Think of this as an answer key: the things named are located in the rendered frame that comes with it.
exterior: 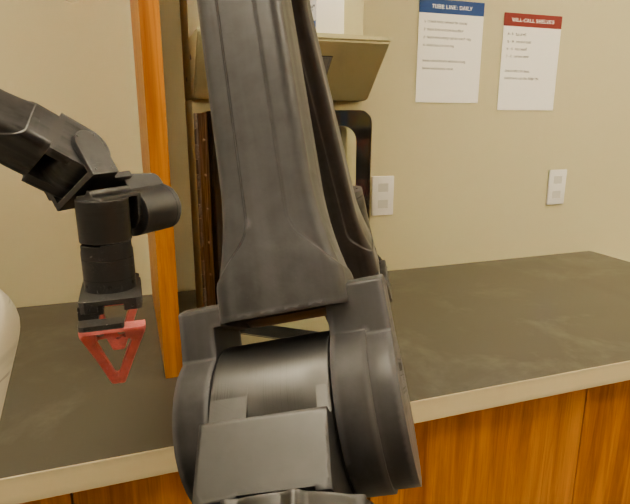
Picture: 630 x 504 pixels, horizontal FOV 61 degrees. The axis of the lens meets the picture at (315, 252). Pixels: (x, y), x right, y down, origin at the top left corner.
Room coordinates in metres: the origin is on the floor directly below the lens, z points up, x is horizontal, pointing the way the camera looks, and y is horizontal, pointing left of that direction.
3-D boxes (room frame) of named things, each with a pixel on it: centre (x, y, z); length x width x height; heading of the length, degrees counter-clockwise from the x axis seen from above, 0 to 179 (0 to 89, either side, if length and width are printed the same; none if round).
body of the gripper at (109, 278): (0.60, 0.24, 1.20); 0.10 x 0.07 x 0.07; 19
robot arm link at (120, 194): (0.60, 0.24, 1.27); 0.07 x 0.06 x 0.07; 152
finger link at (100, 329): (0.57, 0.23, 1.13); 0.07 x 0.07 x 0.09; 19
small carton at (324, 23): (0.98, -0.02, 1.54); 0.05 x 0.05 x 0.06; 20
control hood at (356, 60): (0.96, 0.04, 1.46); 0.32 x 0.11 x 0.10; 109
